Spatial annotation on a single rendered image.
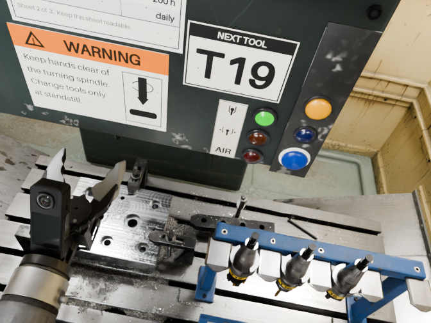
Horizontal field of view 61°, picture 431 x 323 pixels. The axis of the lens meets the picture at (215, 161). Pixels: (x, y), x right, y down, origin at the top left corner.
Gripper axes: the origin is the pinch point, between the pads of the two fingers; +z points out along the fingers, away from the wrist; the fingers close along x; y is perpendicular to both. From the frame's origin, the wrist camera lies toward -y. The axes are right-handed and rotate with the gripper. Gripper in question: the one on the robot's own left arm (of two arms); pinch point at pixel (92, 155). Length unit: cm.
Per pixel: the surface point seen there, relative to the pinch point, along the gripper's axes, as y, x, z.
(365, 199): 67, 84, 52
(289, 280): 21.0, 40.5, -6.6
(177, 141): -17.6, 15.6, -7.9
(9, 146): 76, -64, 50
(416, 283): 22, 69, -1
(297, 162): -19.2, 29.7, -8.8
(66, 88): -22.6, 3.1, -7.8
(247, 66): -29.9, 21.6, -7.6
